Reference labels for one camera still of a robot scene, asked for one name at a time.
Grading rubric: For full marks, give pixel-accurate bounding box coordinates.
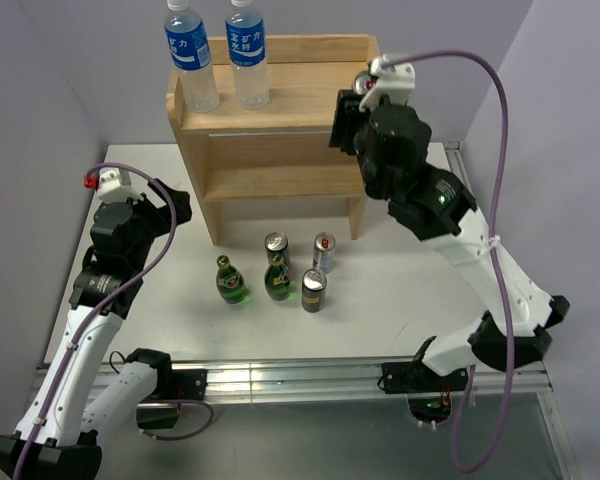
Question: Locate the silver blue can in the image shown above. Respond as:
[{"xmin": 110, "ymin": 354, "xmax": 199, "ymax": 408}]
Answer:
[
  {"xmin": 352, "ymin": 71, "xmax": 376, "ymax": 96},
  {"xmin": 312, "ymin": 232, "xmax": 336, "ymax": 273}
]

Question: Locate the green glass bottle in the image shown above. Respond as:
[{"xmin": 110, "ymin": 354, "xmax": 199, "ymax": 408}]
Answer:
[
  {"xmin": 216, "ymin": 255, "xmax": 247, "ymax": 304},
  {"xmin": 264, "ymin": 253, "xmax": 291, "ymax": 301}
]

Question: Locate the black gold can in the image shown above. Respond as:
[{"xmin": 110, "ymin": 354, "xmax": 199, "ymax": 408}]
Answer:
[
  {"xmin": 264, "ymin": 231, "xmax": 291, "ymax": 269},
  {"xmin": 301, "ymin": 268, "xmax": 327, "ymax": 313}
]

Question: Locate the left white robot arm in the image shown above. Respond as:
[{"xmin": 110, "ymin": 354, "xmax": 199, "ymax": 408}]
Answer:
[{"xmin": 0, "ymin": 176, "xmax": 192, "ymax": 479}]

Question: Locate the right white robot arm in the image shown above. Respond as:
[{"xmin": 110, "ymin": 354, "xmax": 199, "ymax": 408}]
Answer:
[{"xmin": 329, "ymin": 90, "xmax": 570, "ymax": 390}]

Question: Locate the wooden two-tier shelf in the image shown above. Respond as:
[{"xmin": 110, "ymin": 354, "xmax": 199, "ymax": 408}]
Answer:
[{"xmin": 166, "ymin": 34, "xmax": 380, "ymax": 244}]

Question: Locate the right water bottle blue label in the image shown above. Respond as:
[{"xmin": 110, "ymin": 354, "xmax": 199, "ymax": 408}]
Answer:
[{"xmin": 224, "ymin": 0, "xmax": 271, "ymax": 111}]

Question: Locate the water bottle blue label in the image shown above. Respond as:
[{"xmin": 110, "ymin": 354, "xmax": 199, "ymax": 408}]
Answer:
[
  {"xmin": 224, "ymin": 0, "xmax": 271, "ymax": 111},
  {"xmin": 164, "ymin": 0, "xmax": 219, "ymax": 113}
]

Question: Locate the left water bottle blue label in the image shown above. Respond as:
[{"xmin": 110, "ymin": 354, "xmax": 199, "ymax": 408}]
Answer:
[{"xmin": 164, "ymin": 0, "xmax": 219, "ymax": 113}]

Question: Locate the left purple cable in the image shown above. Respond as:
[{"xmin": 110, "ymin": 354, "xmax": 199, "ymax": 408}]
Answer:
[{"xmin": 14, "ymin": 162, "xmax": 179, "ymax": 476}]

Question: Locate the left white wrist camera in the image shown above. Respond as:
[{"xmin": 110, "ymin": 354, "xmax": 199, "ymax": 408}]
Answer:
[{"xmin": 83, "ymin": 168, "xmax": 140, "ymax": 204}]

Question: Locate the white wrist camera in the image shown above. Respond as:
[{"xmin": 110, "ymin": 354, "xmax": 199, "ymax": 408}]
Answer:
[
  {"xmin": 360, "ymin": 54, "xmax": 415, "ymax": 111},
  {"xmin": 83, "ymin": 168, "xmax": 140, "ymax": 204}
]

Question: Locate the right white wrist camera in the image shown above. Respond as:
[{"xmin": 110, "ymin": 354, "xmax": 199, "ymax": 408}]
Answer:
[{"xmin": 360, "ymin": 54, "xmax": 415, "ymax": 111}]

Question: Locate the right side aluminium rail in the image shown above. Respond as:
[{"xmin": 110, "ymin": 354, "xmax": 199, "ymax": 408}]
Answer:
[{"xmin": 443, "ymin": 142, "xmax": 473, "ymax": 193}]

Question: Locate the aluminium mounting rail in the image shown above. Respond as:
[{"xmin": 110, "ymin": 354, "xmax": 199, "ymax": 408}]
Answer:
[{"xmin": 34, "ymin": 357, "xmax": 551, "ymax": 406}]

